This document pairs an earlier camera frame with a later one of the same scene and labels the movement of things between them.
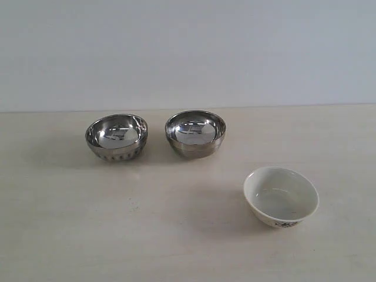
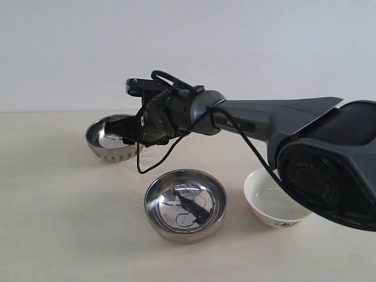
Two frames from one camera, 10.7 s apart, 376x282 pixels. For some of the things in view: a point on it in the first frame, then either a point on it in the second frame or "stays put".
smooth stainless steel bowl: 195,134 -> 185,207
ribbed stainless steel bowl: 117,137 stays put
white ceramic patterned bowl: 280,197 stays put
